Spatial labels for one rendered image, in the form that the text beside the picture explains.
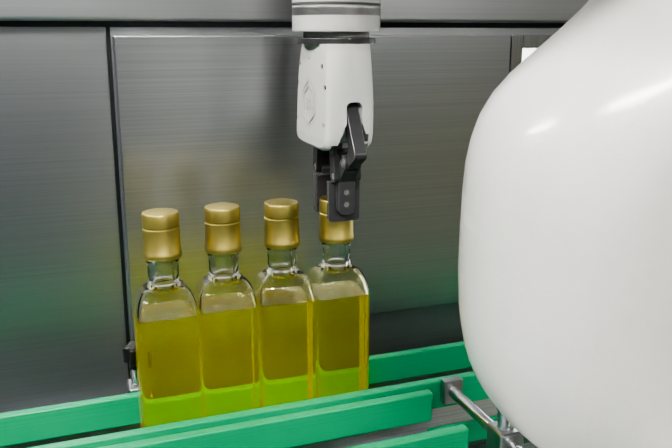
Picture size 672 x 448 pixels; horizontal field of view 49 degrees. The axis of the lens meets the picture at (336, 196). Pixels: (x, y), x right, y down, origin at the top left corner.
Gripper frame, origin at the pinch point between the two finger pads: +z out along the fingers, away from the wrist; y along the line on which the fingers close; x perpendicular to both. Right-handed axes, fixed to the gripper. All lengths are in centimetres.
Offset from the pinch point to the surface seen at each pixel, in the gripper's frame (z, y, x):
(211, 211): 0.4, 0.9, -12.6
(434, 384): 20.2, 4.0, 9.6
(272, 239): 3.6, 1.0, -6.9
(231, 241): 3.3, 1.4, -10.9
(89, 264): 9.2, -15.0, -23.7
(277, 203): 0.2, 0.5, -6.2
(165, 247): 3.2, 1.8, -17.1
